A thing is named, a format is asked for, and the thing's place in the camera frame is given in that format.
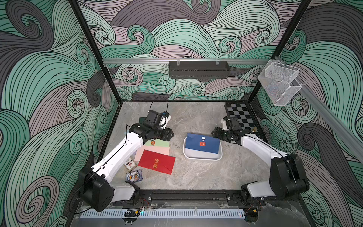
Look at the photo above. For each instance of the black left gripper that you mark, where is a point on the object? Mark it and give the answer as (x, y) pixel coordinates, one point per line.
(166, 136)

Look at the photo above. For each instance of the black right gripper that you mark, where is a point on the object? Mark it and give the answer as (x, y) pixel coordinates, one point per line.
(220, 134)

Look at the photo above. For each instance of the light green envelope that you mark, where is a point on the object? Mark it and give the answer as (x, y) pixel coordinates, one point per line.
(157, 143)

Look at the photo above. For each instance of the dark blue envelope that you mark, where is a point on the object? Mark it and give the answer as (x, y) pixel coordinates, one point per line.
(202, 143)

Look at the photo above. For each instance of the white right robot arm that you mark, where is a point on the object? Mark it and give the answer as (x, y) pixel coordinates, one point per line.
(287, 176)

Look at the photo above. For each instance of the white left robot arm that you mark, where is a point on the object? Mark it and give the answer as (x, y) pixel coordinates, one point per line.
(94, 183)

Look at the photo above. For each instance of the framed card box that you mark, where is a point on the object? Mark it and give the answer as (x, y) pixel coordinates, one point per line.
(130, 164)

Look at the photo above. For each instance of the white plastic storage box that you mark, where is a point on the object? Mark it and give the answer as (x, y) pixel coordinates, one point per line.
(201, 155)

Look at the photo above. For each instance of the blue playing card box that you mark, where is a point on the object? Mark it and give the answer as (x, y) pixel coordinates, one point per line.
(134, 176)

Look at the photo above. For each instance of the dark green envelope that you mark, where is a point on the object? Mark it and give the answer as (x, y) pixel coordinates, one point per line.
(142, 120)

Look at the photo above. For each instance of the black white chessboard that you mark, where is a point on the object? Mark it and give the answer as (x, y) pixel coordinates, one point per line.
(242, 113)

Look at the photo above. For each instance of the red envelope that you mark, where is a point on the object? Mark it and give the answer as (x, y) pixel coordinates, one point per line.
(157, 162)

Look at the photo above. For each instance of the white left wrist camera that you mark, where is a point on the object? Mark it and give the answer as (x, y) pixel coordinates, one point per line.
(165, 118)

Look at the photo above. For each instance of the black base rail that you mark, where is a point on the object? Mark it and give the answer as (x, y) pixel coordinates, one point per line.
(187, 195)

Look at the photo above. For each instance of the black wall shelf tray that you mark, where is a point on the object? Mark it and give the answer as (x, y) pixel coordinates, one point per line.
(203, 70)

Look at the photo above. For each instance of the clear acrylic wall bin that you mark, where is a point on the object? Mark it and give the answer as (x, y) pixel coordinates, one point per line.
(279, 82)

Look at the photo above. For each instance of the white perforated cable duct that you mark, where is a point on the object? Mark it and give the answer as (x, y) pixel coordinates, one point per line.
(169, 213)

